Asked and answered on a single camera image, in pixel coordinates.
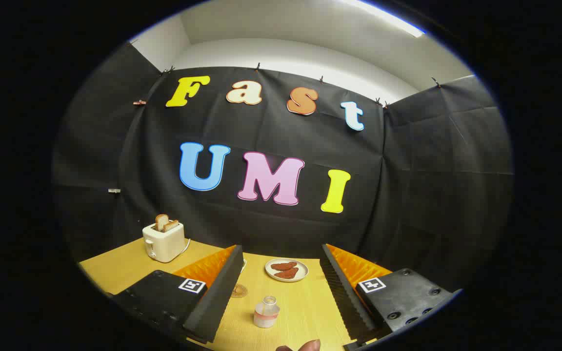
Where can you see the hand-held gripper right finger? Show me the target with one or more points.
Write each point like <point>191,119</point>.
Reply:
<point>342,292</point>

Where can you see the white round plate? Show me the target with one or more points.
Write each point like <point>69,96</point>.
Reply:
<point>304,270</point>

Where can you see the red meat patty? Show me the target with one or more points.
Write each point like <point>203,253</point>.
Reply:
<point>283,265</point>
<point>288,273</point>

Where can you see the cream toaster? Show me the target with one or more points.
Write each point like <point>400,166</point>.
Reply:
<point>164,243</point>

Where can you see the black backdrop cloth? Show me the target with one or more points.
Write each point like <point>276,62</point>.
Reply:
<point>271,229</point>

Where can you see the round wooden coaster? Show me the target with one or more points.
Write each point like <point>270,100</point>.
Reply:
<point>238,291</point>

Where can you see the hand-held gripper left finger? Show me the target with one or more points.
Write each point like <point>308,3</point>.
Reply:
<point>220,292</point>

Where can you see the toast slice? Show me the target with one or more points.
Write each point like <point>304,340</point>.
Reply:
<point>171,225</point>
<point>161,222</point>

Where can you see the wooden table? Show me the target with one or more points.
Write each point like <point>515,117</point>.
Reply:
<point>125,268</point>

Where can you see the clear plastic juice bottle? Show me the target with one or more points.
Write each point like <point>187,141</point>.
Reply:
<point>266,314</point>

